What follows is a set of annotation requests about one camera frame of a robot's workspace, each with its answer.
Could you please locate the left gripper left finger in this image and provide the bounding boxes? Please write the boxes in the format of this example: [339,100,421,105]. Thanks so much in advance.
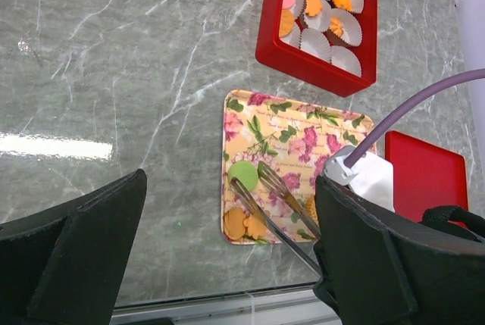
[1,169,147,324]

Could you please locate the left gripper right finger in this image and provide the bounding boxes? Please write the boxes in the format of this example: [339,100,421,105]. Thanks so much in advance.
[314,177,484,324]

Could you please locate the red box lid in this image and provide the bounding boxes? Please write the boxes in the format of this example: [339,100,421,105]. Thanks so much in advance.
[385,130,468,222]

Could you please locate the metal tongs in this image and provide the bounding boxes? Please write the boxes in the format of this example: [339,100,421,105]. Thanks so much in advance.
[227,161,321,276]

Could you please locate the green macaron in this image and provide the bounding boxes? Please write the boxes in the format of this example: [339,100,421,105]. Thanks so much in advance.
[227,161,258,191]

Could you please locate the red cookie box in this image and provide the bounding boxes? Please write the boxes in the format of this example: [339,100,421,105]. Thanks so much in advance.
[255,0,378,97]

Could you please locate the orange round cookie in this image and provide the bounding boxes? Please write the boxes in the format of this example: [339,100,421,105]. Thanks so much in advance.
[278,9,295,38]

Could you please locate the small orange flower cookie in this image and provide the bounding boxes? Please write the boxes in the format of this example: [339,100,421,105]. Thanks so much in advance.
[305,0,323,17]

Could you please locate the orange fish-shaped cookie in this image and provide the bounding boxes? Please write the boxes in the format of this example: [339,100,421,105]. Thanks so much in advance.
[332,0,352,11]

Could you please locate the floral serving tray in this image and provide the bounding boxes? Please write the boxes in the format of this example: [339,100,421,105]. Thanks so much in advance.
[221,89,374,245]

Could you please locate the white paper cup nine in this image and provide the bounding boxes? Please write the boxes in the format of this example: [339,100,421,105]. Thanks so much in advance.
[330,45,361,77]

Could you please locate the white paper cup eight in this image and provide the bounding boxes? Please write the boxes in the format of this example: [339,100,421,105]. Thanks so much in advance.
[299,28,331,62]

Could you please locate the white paper cup six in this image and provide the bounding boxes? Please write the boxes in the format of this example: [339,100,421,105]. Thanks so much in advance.
[330,8,362,47]

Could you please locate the white paper cup seven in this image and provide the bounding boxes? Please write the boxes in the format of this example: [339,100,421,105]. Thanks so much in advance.
[280,24,301,48]

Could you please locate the aluminium rail frame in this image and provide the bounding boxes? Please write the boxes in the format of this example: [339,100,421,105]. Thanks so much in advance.
[110,283,341,324]

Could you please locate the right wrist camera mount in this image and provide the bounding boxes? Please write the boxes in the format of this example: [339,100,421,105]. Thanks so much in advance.
[322,145,395,212]

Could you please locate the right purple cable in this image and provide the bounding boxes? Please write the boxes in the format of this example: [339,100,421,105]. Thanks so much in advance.
[346,67,485,169]

